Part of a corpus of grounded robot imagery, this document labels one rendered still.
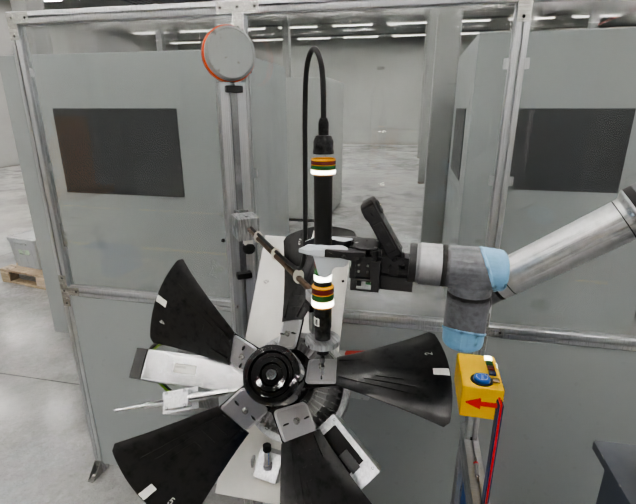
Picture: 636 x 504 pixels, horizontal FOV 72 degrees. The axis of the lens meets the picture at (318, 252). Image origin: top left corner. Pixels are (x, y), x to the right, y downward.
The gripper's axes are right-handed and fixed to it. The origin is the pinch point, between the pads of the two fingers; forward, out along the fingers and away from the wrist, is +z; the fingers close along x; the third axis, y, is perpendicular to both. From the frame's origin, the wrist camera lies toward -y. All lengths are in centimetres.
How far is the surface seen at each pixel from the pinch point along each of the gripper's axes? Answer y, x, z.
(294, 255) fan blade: 9.8, 19.8, 8.1
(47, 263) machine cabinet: 90, 180, 241
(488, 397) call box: 43, 21, -41
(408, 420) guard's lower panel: 92, 70, -25
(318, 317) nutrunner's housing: 14.3, -1.9, -2.5
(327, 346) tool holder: 19.6, -3.2, -4.7
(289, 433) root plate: 36.9, -8.6, 1.6
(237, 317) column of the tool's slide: 47, 55, 38
